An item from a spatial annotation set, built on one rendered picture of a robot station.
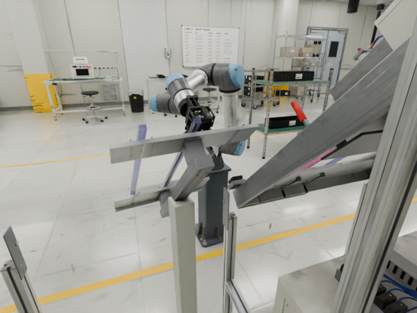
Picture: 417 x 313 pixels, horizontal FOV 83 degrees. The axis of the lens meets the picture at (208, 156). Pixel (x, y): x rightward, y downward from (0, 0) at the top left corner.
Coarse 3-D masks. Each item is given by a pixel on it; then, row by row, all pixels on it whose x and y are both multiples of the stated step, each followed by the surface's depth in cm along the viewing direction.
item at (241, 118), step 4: (240, 116) 52; (244, 116) 52; (236, 120) 53; (240, 120) 53; (232, 124) 55; (236, 124) 54; (240, 124) 55; (224, 144) 63; (216, 148) 65; (220, 148) 65; (212, 152) 67; (216, 152) 67; (212, 156) 69
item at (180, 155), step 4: (196, 120) 47; (200, 120) 48; (192, 124) 48; (196, 124) 47; (192, 128) 49; (196, 128) 49; (188, 132) 51; (180, 152) 59; (176, 156) 62; (180, 156) 61; (176, 160) 62; (180, 160) 63; (176, 164) 65; (172, 168) 68; (176, 168) 68; (168, 172) 72; (172, 172) 70; (168, 176) 73; (172, 176) 74; (164, 180) 78; (168, 180) 76; (164, 184) 79
